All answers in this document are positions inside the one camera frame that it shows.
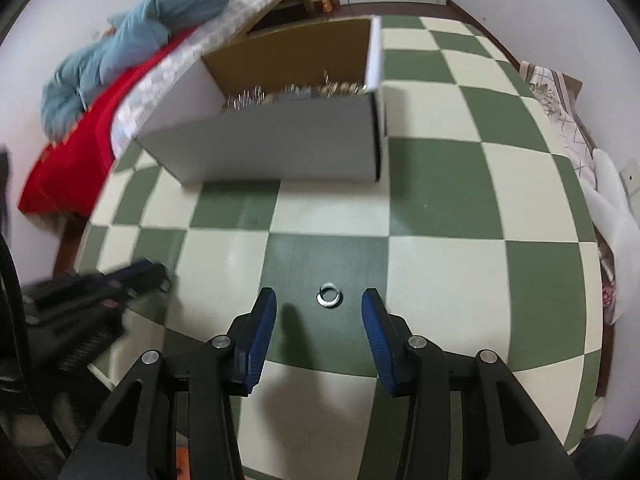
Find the grey white checkered bedsheet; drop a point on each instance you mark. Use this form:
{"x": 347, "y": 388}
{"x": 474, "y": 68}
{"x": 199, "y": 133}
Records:
{"x": 200, "y": 40}

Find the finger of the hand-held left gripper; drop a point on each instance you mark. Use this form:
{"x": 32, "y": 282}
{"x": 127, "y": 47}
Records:
{"x": 142, "y": 275}

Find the white wall outlet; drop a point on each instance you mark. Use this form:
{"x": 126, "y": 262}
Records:
{"x": 631, "y": 170}

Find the blue quilt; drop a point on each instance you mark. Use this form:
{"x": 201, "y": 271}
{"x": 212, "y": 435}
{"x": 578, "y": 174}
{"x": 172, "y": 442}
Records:
{"x": 125, "y": 40}

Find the brown cardboard piece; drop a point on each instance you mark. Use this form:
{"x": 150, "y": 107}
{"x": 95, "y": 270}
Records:
{"x": 571, "y": 85}

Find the white plastic bag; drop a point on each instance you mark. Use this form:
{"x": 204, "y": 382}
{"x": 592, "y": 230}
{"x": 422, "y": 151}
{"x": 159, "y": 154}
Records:
{"x": 610, "y": 210}

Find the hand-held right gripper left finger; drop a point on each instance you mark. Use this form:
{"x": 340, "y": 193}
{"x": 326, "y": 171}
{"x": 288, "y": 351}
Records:
{"x": 257, "y": 340}

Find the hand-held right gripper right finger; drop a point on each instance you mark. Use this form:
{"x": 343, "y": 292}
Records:
{"x": 380, "y": 340}

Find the white cardboard box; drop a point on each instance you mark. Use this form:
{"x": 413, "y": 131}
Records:
{"x": 275, "y": 145}

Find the small orange bottle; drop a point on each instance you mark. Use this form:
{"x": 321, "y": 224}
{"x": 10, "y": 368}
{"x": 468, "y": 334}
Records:
{"x": 327, "y": 5}

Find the green white checkered tablecloth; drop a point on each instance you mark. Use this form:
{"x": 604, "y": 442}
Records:
{"x": 450, "y": 185}

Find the floral fabric bag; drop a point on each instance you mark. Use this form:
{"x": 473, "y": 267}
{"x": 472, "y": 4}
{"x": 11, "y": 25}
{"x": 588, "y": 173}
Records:
{"x": 555, "y": 95}

